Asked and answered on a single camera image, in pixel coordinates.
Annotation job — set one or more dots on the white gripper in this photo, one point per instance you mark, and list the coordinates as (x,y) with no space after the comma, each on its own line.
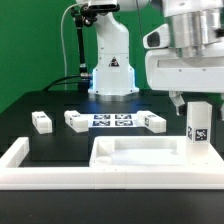
(166,71)

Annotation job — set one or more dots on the white desk tabletop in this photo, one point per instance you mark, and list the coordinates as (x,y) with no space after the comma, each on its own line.
(159,153)

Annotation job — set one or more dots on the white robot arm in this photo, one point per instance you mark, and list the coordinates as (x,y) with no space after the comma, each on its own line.
(178,43)

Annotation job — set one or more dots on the AprilTag marker sheet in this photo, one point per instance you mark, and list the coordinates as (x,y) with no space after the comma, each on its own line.
(113,120)

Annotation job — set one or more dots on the white U-shaped fence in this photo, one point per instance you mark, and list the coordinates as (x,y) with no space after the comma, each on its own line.
(14,177)

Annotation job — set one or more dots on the black camera on mount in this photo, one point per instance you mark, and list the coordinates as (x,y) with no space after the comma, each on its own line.
(104,8)

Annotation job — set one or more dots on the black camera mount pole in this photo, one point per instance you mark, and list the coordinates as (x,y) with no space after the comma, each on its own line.
(81,43)

